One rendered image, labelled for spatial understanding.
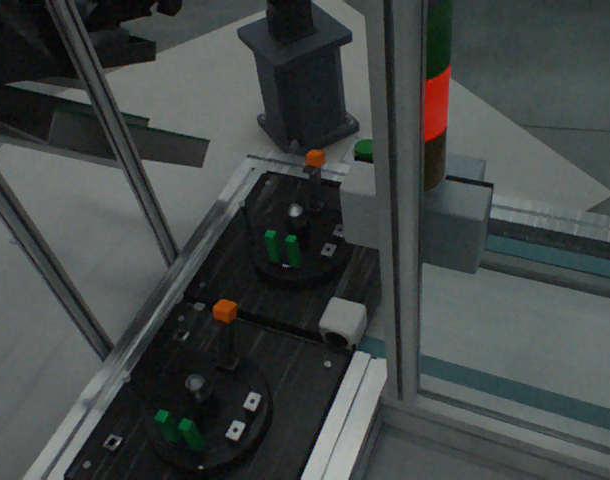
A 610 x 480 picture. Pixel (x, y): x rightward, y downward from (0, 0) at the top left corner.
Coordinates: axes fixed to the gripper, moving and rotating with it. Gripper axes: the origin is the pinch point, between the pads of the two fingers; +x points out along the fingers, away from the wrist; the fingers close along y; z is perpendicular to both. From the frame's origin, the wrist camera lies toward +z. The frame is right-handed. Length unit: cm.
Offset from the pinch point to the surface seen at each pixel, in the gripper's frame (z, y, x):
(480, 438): -35, 56, 12
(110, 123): -6.1, 9.9, 10.2
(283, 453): -26, 43, 27
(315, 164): -22.6, 23.8, -3.5
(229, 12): -146, -189, -119
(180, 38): -138, -193, -89
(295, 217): -23.6, 26.1, 3.8
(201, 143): -23.9, 3.2, 0.4
